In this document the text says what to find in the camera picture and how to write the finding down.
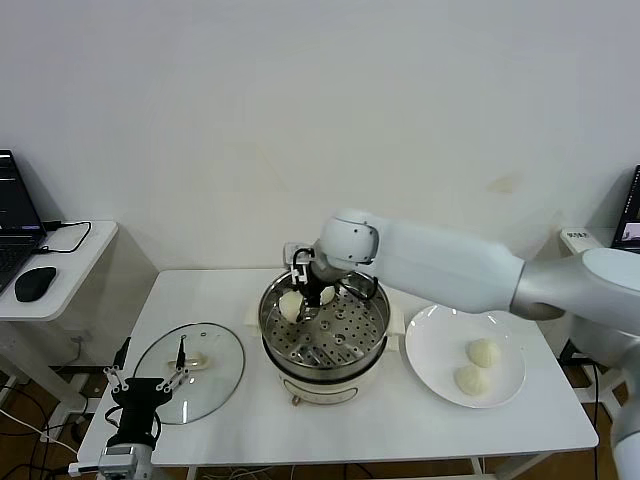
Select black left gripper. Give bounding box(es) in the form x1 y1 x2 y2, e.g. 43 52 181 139
103 334 190 444

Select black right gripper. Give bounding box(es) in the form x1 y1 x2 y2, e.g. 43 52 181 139
291 248 326 308

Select round glass pot lid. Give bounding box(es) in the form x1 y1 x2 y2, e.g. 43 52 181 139
133 322 246 425

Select stainless steel steamer basket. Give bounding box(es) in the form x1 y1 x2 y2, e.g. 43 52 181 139
257 264 393 374

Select white electric cooking pot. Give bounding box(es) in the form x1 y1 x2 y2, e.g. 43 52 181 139
243 304 405 407

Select white side table with mouse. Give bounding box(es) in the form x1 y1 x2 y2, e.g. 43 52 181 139
0 220 120 416

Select white round plate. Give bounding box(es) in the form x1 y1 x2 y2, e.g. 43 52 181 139
404 303 527 409

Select black computer mouse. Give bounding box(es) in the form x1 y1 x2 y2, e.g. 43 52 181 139
14 267 58 304

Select black laptop with dark screen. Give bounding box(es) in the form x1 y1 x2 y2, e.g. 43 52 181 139
0 149 49 296

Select black laptop with image windows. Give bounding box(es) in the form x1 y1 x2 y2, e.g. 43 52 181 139
612 164 640 249

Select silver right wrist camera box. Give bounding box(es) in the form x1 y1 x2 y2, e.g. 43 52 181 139
283 242 314 267

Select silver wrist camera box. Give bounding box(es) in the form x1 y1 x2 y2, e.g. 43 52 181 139
283 242 314 267
98 446 154 469

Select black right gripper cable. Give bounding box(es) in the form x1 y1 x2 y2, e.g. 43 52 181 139
338 272 379 302

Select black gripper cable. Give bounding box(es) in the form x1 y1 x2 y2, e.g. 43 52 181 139
104 405 162 442
338 272 379 302

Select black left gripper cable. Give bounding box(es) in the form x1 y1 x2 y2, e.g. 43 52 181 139
104 405 162 442

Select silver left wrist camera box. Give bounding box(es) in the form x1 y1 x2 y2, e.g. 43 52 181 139
98 446 154 469

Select white floor cable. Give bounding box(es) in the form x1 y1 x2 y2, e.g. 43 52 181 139
0 409 81 456

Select black laptop charger cable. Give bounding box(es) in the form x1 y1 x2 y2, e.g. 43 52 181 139
32 220 94 256

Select black cable with adapter block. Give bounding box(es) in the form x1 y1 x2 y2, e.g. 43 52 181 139
558 342 602 480

